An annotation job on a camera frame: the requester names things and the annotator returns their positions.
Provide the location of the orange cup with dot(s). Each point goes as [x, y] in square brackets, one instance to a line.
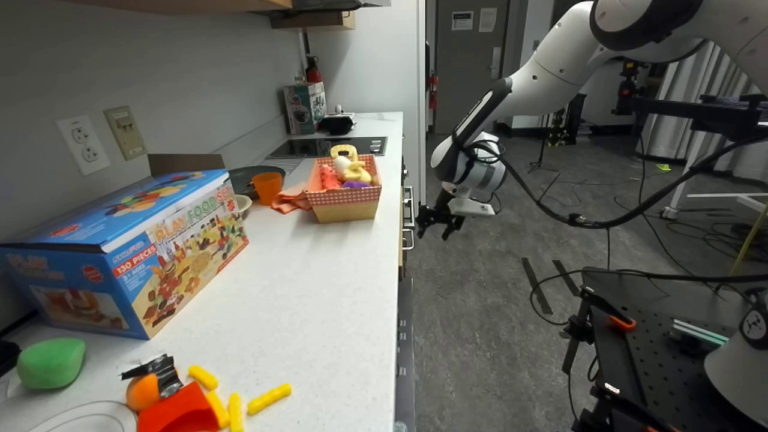
[267, 188]

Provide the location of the white toy egg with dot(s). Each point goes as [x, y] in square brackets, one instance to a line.
[345, 165]

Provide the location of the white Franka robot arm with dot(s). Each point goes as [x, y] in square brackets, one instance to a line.
[561, 63]

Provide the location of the appliance carton box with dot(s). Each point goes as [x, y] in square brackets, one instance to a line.
[303, 108]

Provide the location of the white bowl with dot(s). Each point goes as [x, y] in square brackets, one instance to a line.
[243, 207]

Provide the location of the black perforated table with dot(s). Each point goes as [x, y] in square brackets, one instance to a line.
[664, 375]

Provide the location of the black orange clamp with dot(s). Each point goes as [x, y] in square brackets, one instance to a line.
[622, 322]

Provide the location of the white wall outlet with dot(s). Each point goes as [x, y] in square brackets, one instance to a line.
[84, 145]

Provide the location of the black frying pan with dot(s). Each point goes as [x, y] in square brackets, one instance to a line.
[243, 174]

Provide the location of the green tube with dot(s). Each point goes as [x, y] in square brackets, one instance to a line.
[700, 331]

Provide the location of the black foil packet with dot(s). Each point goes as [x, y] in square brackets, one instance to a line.
[165, 373]

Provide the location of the small white dish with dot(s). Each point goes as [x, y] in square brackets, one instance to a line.
[80, 417]

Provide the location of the purple toy piece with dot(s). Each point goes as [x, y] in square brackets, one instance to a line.
[356, 186]

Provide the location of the blue toy food box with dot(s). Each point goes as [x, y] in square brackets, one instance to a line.
[122, 254]

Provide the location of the wooden wall cabinet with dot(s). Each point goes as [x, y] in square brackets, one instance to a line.
[312, 20]
[201, 2]

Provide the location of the yellow plastic toy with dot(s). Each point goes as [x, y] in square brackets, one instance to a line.
[360, 169]

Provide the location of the orange toy fruit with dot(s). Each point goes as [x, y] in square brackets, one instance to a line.
[142, 393]

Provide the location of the small orange cloth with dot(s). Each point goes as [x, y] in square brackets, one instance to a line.
[290, 202]

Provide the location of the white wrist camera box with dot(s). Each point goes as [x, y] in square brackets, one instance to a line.
[477, 207]

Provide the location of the grey door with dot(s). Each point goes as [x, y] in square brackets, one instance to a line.
[468, 80]

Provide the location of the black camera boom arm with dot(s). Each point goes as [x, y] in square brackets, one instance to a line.
[722, 115]

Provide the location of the orange yellow toy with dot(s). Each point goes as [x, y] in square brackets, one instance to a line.
[182, 411]

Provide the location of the dark grey board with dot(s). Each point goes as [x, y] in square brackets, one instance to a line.
[184, 164]

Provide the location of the small black pot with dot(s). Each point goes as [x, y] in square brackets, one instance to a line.
[338, 126]

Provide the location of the black dishwasher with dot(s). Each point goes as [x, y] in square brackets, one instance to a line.
[404, 361]

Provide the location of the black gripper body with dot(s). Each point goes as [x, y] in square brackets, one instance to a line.
[449, 218]

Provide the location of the red checkered basket box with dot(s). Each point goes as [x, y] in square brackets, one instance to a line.
[345, 208]

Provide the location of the yellow toy fry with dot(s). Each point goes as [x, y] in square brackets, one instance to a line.
[236, 411]
[216, 408]
[203, 378]
[270, 398]

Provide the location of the white curtain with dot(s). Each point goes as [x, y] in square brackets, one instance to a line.
[722, 72]

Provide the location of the white stand frame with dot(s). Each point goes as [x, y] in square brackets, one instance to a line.
[722, 195]

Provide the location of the black cooktop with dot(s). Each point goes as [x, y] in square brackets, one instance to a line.
[320, 146]

